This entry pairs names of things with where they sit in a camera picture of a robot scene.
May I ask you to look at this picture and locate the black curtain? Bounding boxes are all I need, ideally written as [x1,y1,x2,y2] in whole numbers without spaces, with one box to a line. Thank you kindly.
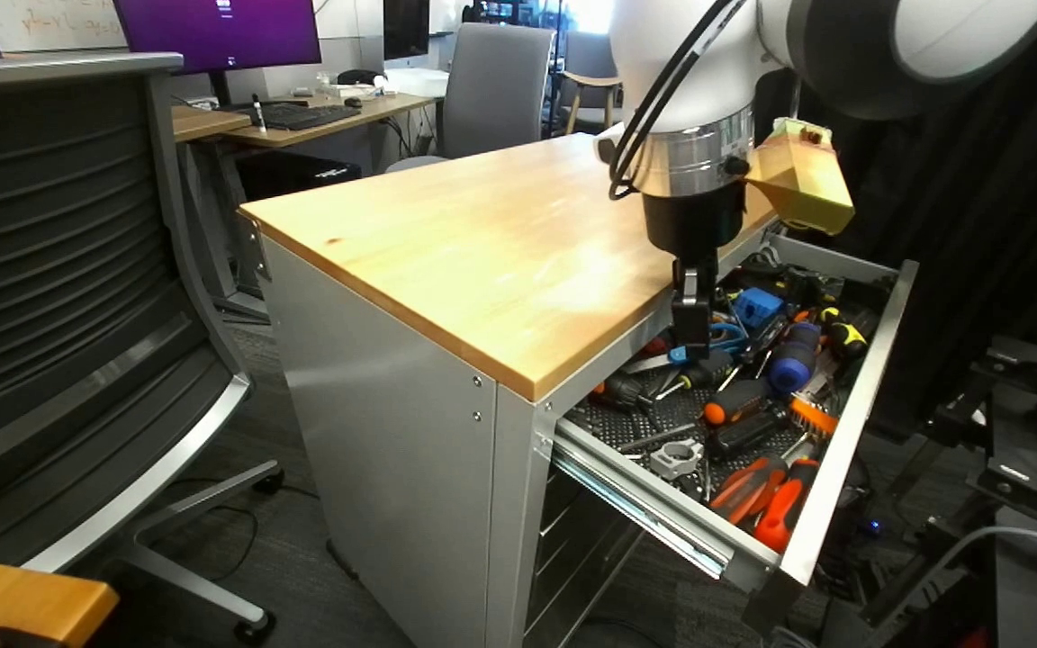
[758,40,1037,419]

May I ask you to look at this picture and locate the blue handle screwdriver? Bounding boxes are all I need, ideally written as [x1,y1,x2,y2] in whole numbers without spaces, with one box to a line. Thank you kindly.
[769,320,823,392]

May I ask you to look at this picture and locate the open top metal drawer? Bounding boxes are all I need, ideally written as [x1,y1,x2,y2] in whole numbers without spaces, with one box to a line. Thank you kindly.
[555,234,919,592]

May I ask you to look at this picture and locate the purple computer monitor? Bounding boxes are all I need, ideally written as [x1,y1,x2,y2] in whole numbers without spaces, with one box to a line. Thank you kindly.
[112,0,322,73]

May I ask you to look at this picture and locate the orange wooden armrest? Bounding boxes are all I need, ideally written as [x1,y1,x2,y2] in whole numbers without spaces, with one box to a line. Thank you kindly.
[0,564,121,648]

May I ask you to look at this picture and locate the wooden chair in background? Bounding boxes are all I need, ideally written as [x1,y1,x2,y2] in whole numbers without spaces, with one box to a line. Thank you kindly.
[560,32,623,132]

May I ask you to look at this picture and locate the orange handled pliers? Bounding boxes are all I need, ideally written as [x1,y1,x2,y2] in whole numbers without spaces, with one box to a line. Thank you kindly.
[710,457,819,551]

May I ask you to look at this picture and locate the grey metal tool cabinet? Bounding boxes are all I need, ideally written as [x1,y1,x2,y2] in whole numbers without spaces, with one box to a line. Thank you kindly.
[238,128,808,648]

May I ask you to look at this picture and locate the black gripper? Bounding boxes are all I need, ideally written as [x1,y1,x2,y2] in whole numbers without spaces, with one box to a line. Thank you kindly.
[645,182,747,305]

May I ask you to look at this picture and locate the stubby black screwdriver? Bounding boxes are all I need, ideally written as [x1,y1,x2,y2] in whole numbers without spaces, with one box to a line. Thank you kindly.
[671,304,710,353]

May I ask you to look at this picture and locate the wooden office desk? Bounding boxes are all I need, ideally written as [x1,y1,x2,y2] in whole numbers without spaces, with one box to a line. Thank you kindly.
[175,92,429,146]

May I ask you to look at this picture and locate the black keyboard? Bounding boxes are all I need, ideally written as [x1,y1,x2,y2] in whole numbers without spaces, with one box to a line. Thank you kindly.
[255,103,361,128]

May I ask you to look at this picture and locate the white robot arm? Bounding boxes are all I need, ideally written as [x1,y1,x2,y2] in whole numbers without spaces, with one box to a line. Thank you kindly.
[610,0,1037,310]

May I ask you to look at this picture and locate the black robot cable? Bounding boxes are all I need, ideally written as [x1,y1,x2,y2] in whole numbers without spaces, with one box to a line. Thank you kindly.
[607,0,751,202]

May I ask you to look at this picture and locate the blue plastic tool block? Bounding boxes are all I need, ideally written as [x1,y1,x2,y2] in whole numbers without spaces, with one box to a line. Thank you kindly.
[733,289,784,332]

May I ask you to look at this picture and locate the grey fabric office chair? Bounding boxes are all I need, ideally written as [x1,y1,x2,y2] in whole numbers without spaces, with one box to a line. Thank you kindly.
[392,23,555,173]

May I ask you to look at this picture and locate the yellow wrist camera box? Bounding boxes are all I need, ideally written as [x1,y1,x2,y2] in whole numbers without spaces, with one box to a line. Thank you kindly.
[751,115,853,238]

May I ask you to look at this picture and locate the black mesh office chair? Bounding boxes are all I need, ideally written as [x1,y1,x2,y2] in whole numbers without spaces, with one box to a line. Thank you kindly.
[0,54,283,642]

